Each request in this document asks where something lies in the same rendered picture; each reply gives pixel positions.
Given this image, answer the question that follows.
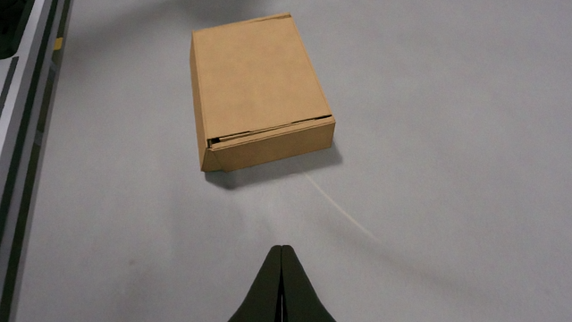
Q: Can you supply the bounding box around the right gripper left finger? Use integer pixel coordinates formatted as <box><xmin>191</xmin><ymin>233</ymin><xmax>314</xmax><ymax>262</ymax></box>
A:
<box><xmin>228</xmin><ymin>245</ymin><xmax>282</xmax><ymax>322</ymax></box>

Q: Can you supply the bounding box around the brown cardboard box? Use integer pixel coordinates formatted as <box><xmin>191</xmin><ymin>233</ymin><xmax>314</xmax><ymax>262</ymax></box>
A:
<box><xmin>189</xmin><ymin>12</ymin><xmax>336</xmax><ymax>173</ymax></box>

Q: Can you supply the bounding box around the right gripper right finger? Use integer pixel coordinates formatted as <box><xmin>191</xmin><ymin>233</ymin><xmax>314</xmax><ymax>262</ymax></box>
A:
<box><xmin>282</xmin><ymin>245</ymin><xmax>336</xmax><ymax>322</ymax></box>

